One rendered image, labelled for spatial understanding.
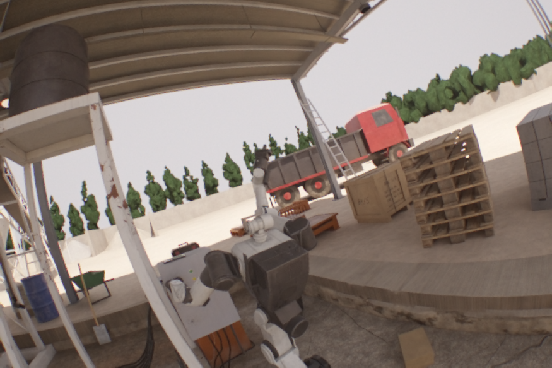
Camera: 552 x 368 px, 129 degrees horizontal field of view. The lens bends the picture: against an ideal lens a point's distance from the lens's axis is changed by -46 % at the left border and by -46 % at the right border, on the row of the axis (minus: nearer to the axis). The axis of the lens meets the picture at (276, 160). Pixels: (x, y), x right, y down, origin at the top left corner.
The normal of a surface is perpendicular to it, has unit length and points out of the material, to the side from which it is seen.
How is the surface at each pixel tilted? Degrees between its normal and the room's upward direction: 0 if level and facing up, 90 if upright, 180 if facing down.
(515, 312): 29
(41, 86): 90
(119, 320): 90
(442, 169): 90
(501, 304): 90
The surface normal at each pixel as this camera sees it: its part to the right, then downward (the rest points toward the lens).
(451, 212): -0.72, 0.19
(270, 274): 0.55, 0.14
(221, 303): 0.47, -0.24
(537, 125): -0.90, 0.29
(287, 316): 0.39, -0.61
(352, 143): -0.05, -0.07
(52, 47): 0.71, -0.30
